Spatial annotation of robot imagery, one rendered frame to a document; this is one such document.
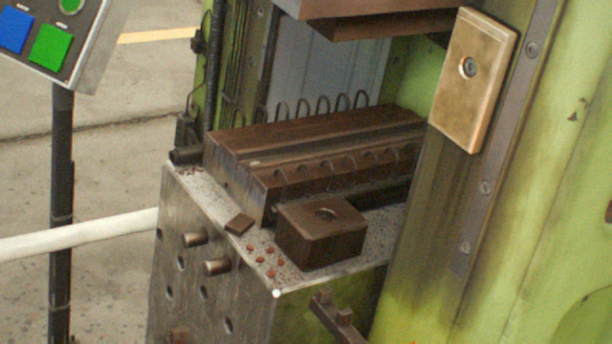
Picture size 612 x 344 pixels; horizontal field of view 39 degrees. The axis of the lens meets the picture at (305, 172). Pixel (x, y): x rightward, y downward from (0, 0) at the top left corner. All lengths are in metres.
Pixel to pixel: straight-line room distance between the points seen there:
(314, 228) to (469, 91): 0.32
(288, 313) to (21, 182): 1.91
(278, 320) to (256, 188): 0.21
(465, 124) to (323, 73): 0.56
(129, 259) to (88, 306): 0.25
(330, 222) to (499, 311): 0.29
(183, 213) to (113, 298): 1.16
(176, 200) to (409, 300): 0.44
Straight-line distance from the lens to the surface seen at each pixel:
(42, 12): 1.69
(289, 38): 1.56
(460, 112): 1.15
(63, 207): 2.01
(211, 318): 1.46
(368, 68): 1.71
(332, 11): 1.23
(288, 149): 1.44
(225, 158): 1.43
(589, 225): 1.16
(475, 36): 1.11
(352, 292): 1.36
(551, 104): 1.08
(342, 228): 1.30
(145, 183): 3.11
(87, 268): 2.71
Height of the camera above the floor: 1.71
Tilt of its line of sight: 31 degrees down
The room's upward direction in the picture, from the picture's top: 12 degrees clockwise
